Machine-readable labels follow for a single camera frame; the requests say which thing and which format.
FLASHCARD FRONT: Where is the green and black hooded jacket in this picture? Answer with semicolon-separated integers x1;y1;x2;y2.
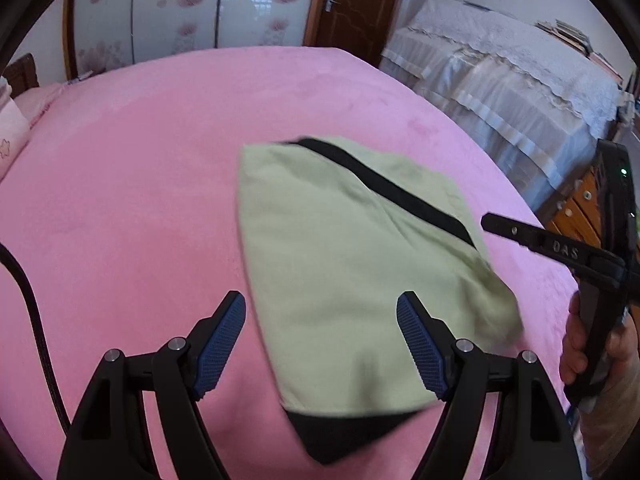
236;135;525;465

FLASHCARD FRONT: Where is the pink quilt with orange print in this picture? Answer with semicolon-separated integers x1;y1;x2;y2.
0;95;31;181

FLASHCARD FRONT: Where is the wooden drawer cabinet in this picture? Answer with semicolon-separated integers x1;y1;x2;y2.
547;160;616;246

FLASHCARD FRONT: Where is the pink bed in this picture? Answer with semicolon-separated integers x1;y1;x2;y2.
0;46;581;480

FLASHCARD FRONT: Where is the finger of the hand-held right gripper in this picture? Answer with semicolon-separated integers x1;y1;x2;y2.
481;212;626;288

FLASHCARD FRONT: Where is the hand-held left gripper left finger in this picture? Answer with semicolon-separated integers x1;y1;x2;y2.
56;290;247;480

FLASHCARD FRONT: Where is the brown wooden door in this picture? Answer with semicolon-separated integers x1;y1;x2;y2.
302;0;413;66

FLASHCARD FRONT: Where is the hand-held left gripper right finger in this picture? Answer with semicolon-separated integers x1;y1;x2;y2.
396;291;583;480

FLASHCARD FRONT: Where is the dark wooden headboard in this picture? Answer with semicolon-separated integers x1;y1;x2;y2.
5;53;40;98

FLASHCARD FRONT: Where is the white lace covered furniture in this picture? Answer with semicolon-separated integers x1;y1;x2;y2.
378;0;636;216

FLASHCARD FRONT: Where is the pink ruffled pillow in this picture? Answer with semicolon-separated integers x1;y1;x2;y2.
27;84;66;128

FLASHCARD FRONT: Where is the stack of books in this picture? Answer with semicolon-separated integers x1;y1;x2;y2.
535;19;626;81

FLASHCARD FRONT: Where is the person's right hand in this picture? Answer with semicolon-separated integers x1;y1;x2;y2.
560;292;640;397

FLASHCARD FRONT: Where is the person's right forearm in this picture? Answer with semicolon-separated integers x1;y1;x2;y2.
575;385;640;480

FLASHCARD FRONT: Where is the black cable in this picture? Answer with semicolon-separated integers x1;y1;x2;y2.
0;242;72;433

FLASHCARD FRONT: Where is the floral sliding door wardrobe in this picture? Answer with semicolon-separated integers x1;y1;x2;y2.
62;0;333;81

